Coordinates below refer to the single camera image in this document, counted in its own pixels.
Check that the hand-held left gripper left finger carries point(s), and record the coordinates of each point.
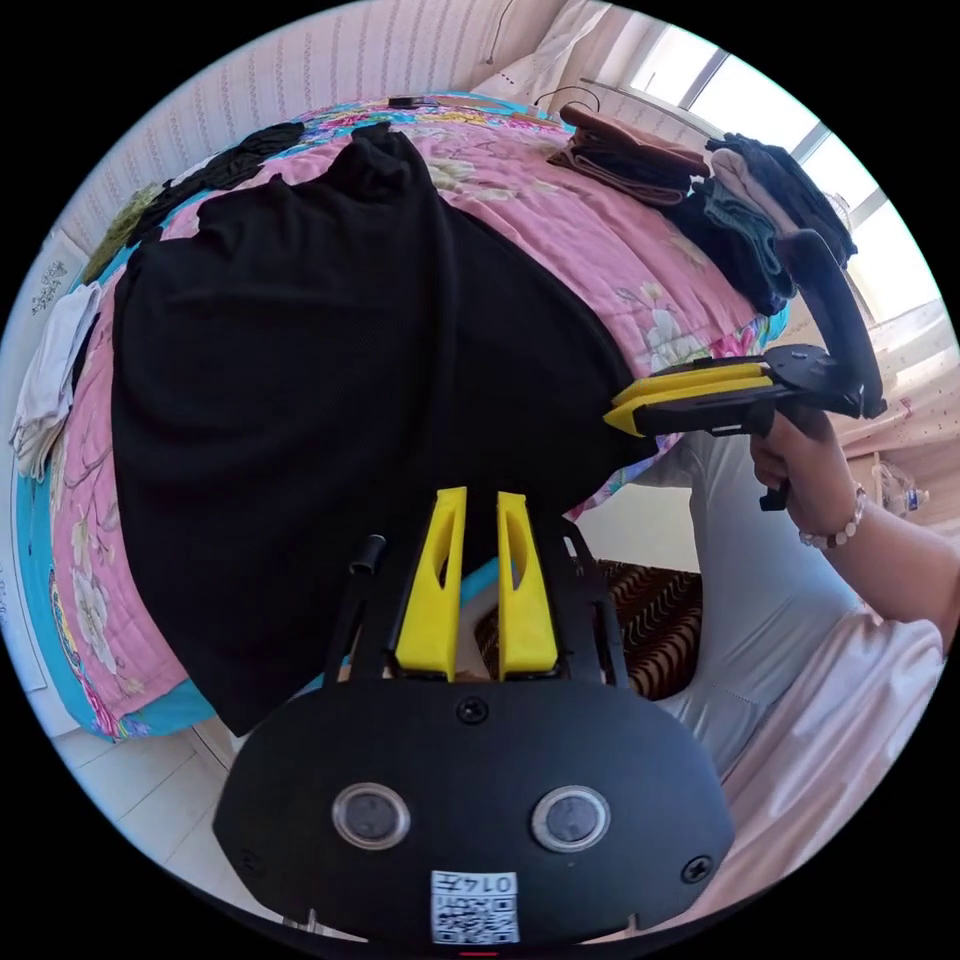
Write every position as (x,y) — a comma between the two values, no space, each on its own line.
(431,600)

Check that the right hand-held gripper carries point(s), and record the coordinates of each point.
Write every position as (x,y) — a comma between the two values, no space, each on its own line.
(814,379)

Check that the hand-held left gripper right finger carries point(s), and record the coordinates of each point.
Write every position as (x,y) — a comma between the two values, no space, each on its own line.
(527,607)

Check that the black long sleeve shirt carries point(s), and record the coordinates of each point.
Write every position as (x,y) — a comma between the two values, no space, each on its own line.
(300,375)

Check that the person's right forearm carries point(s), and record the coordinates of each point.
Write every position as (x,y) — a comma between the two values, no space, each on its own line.
(900,562)

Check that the person's right hand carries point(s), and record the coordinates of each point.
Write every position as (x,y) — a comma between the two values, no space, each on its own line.
(814,472)

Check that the brown patterned rug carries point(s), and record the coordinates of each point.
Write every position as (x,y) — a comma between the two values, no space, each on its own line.
(660,622)

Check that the pile of clothes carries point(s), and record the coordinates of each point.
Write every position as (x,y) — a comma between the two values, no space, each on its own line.
(739,202)

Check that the bed with pink floral quilt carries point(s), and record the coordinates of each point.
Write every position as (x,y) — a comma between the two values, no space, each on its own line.
(562,225)

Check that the person's body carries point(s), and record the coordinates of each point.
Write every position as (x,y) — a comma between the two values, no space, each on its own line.
(765,600)

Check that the window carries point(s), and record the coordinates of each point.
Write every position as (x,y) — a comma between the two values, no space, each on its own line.
(757,97)

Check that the white garment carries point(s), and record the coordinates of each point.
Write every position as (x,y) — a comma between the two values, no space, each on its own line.
(52,367)

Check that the black lace garment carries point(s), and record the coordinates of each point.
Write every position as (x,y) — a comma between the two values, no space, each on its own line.
(225,166)

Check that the olive patterned garment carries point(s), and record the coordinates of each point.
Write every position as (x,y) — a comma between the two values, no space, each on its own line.
(120,225)

